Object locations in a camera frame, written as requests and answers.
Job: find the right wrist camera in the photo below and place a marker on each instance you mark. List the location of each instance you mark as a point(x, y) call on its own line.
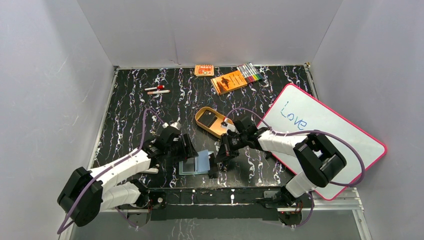
point(228, 125)

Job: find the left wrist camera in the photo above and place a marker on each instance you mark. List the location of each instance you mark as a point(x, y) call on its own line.
point(175, 125)

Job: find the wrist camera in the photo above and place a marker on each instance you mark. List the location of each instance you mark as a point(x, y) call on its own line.
point(228, 125)
point(175, 125)

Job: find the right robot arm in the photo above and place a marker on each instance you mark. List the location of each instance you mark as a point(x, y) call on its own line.
point(319, 159)

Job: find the small orange card box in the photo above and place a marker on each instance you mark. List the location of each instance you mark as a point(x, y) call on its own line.
point(204, 70)

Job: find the set of coloured markers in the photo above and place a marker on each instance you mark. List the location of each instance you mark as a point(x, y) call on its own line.
point(250, 72)

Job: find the black base frame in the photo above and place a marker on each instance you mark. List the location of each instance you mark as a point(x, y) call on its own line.
point(264, 203)

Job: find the mint green card holder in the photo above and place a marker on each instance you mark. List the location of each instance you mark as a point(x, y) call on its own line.
point(202, 165)

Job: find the tan oval tray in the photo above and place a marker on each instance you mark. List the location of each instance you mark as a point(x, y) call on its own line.
point(215, 129)

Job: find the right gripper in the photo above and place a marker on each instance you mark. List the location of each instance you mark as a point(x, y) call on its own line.
point(226, 153)

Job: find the orange book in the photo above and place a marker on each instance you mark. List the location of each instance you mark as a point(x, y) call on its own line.
point(228, 82)

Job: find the red capped marker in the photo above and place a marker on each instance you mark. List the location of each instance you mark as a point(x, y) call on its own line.
point(156, 88)

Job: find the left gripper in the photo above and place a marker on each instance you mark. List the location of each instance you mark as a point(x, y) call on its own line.
point(190, 149)

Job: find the white pink marker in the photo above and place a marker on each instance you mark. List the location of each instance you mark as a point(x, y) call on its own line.
point(158, 92)

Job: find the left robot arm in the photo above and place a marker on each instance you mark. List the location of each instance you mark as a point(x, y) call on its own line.
point(89, 192)

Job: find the pink framed whiteboard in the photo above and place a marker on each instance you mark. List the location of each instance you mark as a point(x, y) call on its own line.
point(295, 110)

